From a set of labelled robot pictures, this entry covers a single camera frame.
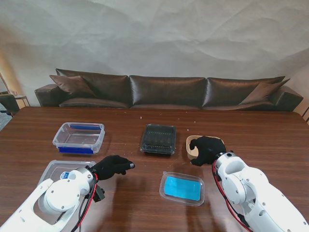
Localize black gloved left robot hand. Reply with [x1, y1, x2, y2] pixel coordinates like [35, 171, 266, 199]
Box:
[90, 155, 136, 181]

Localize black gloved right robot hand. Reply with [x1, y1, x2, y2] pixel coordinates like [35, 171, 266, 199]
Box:
[189, 136, 227, 167]

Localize kraft paper food container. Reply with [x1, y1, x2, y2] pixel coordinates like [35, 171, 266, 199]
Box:
[186, 135, 226, 162]

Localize clear lid with blue insert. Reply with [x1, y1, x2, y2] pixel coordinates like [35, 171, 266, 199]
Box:
[159, 171, 205, 207]

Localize thin clear plastic tray lid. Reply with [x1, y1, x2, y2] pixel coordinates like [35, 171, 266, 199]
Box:
[140, 123, 176, 155]

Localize clear container with blue clips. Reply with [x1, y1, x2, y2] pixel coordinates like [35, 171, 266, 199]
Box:
[52, 122, 105, 155]

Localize black ribbed plastic tray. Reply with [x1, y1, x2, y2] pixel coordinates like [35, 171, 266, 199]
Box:
[141, 125, 176, 155]

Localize clear lid with blue label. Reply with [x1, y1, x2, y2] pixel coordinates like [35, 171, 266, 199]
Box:
[35, 159, 98, 189]

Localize dark brown leather sofa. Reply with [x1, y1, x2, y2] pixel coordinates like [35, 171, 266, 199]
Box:
[34, 68, 304, 112]

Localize brown leather cushion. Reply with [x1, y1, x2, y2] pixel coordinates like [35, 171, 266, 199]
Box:
[239, 78, 291, 105]
[49, 74, 97, 99]

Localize small side table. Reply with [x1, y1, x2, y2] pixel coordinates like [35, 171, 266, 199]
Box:
[13, 91, 31, 107]

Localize black office chair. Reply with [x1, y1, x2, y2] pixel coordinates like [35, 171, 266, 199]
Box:
[0, 93, 20, 116]

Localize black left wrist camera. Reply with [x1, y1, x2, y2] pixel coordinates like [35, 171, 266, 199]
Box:
[93, 185, 106, 204]

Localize red black left arm cables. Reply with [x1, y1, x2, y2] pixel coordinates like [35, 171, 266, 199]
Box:
[54, 173, 99, 232]

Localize red black arm cables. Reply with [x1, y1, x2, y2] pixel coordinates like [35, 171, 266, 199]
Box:
[211, 161, 254, 232]
[54, 173, 99, 232]

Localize red black right arm cables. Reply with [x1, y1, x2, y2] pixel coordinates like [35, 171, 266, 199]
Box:
[211, 161, 254, 232]

